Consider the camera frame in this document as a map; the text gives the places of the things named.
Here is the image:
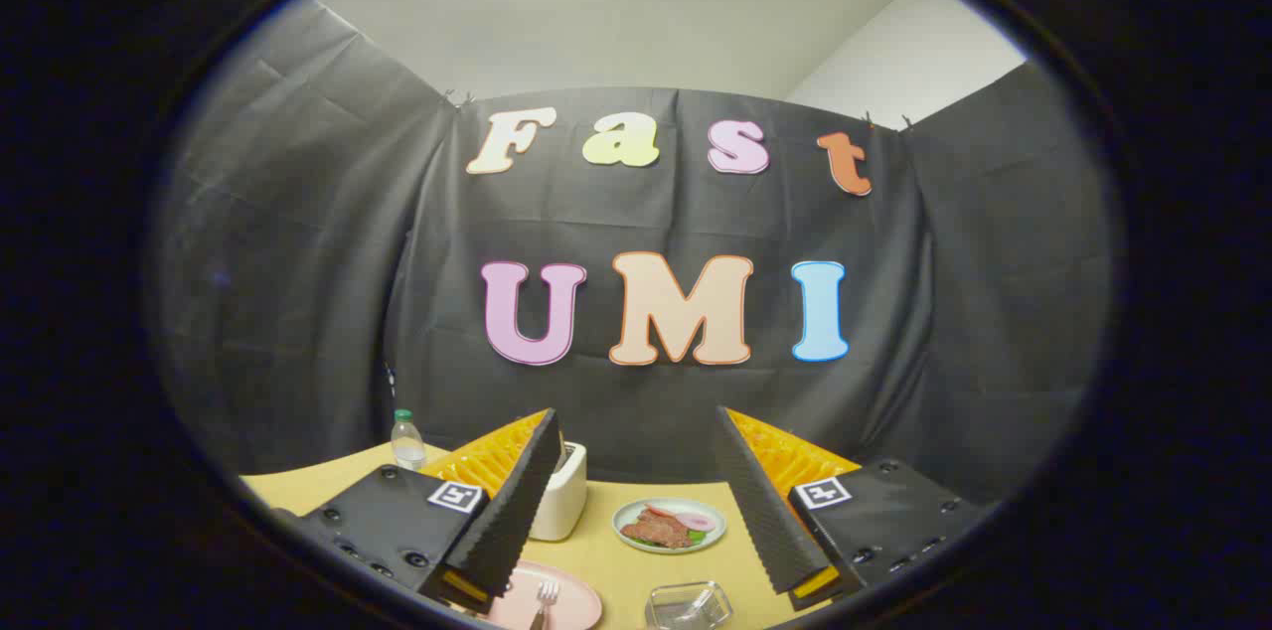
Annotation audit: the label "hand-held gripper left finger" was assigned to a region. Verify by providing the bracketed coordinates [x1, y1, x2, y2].
[273, 408, 566, 616]

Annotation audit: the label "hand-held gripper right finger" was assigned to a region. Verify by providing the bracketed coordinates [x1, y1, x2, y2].
[713, 405, 997, 613]

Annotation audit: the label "brown steak slices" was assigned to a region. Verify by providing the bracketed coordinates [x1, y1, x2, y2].
[621, 507, 694, 550]

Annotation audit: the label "white toaster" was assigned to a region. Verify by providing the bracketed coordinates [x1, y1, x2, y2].
[527, 441, 588, 543]

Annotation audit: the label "clear plastic water bottle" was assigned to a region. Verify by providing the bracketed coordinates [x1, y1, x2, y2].
[391, 409, 429, 471]

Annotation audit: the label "metal wire cutlery basket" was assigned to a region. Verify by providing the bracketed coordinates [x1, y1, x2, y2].
[644, 581, 734, 630]

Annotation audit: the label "pink plate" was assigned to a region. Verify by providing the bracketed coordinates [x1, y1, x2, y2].
[485, 560, 604, 630]

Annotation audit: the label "pale green plate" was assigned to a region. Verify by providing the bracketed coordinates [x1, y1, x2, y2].
[612, 497, 727, 554]

